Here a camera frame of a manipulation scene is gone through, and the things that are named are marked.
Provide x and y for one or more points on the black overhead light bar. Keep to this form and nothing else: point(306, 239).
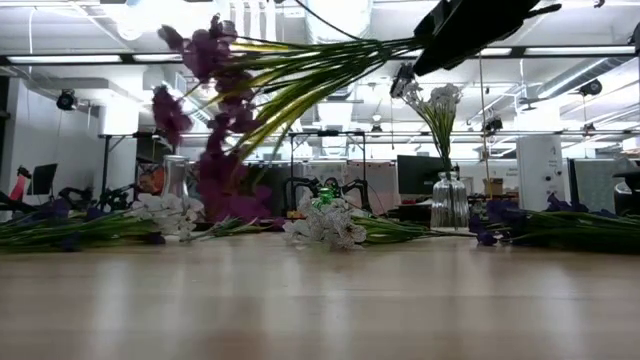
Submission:
point(65, 58)

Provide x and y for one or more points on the ribbed clear glass vase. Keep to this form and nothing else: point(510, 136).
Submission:
point(450, 205)

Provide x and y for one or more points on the large black monitor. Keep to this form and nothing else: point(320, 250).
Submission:
point(415, 175)

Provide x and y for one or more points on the black office chair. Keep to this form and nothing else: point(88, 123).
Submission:
point(629, 192)

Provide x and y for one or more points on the black partition panel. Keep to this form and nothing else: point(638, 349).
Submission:
point(277, 192)

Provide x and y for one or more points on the tall clear glass vase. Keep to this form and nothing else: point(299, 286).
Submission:
point(175, 175)

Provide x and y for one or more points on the small black hanging camera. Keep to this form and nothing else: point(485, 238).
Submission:
point(494, 125)

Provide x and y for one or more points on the black background rig frame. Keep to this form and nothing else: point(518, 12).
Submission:
point(292, 165)

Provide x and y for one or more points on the blue artificial flower bunch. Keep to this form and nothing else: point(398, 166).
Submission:
point(50, 209)
point(575, 227)
point(492, 215)
point(70, 243)

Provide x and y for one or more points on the black ceiling dome camera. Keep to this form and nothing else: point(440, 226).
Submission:
point(66, 100)
point(591, 87)

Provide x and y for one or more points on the grey partition panel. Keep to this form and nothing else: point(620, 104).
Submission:
point(595, 185)

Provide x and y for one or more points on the black background robot arm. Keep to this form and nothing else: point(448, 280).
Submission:
point(117, 197)
point(362, 190)
point(295, 187)
point(75, 195)

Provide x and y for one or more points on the multicoloured patterned cloth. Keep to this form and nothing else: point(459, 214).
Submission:
point(150, 180)

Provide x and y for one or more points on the silver round air duct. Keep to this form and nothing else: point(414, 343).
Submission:
point(335, 15)

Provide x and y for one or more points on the white artificial flower bunch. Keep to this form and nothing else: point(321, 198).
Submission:
point(330, 225)
point(165, 210)
point(440, 115)

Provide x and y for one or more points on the green glass vase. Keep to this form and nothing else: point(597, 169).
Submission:
point(325, 197)

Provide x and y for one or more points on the cardboard box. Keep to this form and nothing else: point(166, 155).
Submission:
point(494, 187)

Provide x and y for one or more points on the white tower appliance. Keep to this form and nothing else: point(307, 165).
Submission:
point(540, 172)

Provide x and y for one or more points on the small black monitor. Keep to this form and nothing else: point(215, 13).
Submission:
point(44, 178)

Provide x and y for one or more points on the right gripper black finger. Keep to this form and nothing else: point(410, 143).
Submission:
point(460, 47)
point(445, 17)

